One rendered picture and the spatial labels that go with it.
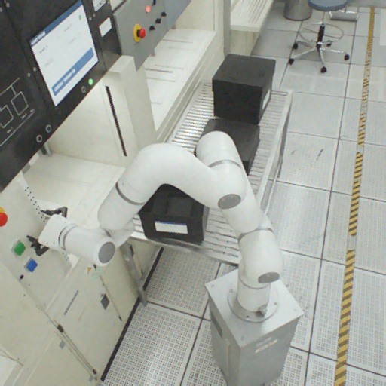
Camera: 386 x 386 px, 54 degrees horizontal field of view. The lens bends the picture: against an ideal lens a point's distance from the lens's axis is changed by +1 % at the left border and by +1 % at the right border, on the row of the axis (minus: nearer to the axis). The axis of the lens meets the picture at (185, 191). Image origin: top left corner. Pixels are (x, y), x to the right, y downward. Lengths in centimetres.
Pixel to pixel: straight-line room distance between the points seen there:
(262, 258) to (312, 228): 161
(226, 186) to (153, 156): 18
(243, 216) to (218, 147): 21
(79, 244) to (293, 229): 185
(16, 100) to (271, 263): 85
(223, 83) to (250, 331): 128
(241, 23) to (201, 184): 238
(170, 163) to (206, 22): 220
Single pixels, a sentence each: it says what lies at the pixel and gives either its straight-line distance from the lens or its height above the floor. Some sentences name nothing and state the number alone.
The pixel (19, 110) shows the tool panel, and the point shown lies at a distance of 118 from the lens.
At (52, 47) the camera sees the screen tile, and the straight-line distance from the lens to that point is 128.
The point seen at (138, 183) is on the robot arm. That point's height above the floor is 152.
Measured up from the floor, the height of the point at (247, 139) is 86.
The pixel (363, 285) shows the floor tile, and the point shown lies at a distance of 258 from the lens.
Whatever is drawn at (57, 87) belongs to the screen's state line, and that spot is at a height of 151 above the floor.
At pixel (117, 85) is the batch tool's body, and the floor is 134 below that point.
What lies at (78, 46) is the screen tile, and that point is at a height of 157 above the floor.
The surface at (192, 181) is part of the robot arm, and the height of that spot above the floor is 153.
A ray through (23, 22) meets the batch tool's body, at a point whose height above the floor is 173.
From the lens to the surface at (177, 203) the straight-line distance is 181.
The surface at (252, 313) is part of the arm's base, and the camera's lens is 152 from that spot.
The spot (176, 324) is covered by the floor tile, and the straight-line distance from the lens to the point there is 234.
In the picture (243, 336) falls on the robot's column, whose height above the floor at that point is 76.
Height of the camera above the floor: 215
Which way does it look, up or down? 48 degrees down
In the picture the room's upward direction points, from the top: 7 degrees counter-clockwise
